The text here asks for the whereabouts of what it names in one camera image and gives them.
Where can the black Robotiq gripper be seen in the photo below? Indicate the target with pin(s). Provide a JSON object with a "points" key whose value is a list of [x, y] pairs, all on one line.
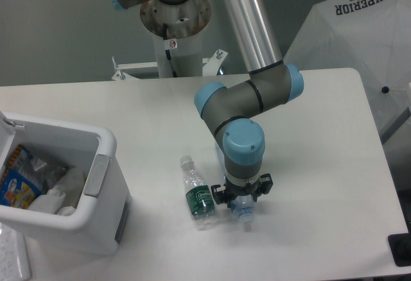
{"points": [[224, 194]]}

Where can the crushed clear blue bottle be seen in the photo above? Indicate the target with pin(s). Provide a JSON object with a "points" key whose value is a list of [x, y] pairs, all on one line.
{"points": [[242, 208]]}

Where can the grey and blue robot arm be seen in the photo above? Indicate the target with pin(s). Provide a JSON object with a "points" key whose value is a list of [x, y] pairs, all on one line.
{"points": [[228, 111]]}

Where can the white trash can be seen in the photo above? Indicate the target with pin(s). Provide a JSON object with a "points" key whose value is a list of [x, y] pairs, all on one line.
{"points": [[97, 224]]}

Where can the clear bottle with green label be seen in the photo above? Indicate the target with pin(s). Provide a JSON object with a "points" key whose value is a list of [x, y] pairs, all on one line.
{"points": [[198, 195]]}

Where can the black device at table edge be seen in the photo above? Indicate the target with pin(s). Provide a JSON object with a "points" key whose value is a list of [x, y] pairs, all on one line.
{"points": [[400, 248]]}

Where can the white crumpled tissue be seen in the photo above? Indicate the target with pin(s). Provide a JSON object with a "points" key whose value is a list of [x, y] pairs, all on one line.
{"points": [[63, 198]]}

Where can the silver crumpled wrapper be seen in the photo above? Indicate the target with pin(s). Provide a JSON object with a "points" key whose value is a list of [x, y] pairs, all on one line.
{"points": [[42, 174]]}

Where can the white Superior umbrella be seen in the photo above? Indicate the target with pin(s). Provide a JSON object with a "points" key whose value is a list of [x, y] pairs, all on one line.
{"points": [[371, 36]]}

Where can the blue snack bag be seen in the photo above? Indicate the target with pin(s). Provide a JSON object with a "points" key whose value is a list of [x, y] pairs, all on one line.
{"points": [[19, 184]]}

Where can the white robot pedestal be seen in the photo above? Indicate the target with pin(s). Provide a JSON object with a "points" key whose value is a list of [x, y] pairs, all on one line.
{"points": [[177, 33]]}

